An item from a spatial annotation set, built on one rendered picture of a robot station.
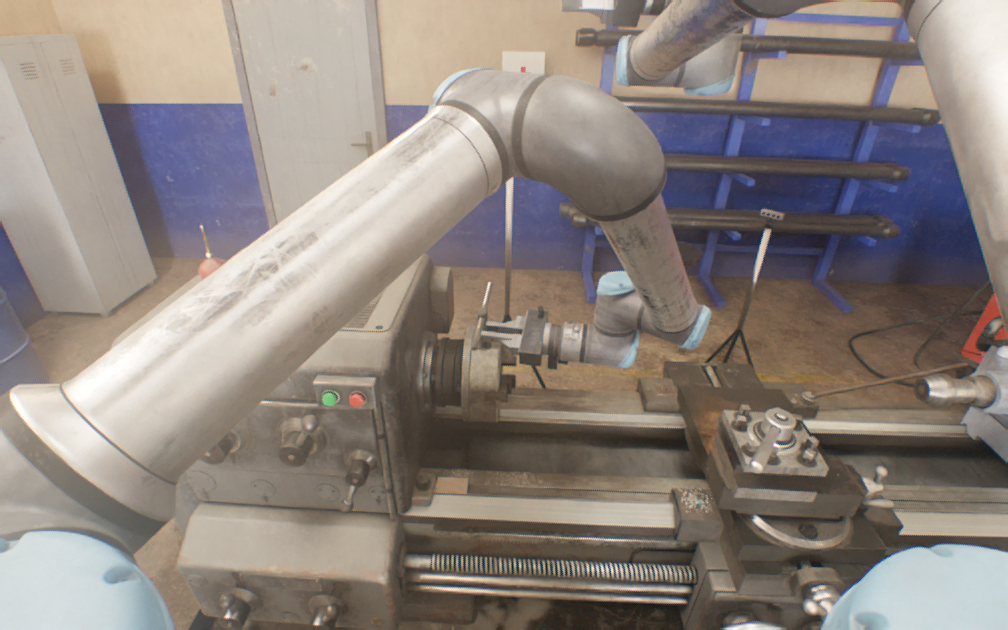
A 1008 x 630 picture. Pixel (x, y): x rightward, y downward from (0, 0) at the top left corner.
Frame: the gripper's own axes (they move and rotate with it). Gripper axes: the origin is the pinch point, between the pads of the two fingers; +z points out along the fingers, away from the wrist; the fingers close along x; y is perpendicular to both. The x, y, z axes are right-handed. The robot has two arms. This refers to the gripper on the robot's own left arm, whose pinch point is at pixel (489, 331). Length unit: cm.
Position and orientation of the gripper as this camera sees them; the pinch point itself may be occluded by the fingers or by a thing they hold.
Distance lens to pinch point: 119.1
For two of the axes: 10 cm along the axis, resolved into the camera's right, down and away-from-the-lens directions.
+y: -0.5, -6.6, -7.5
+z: -9.8, -1.1, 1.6
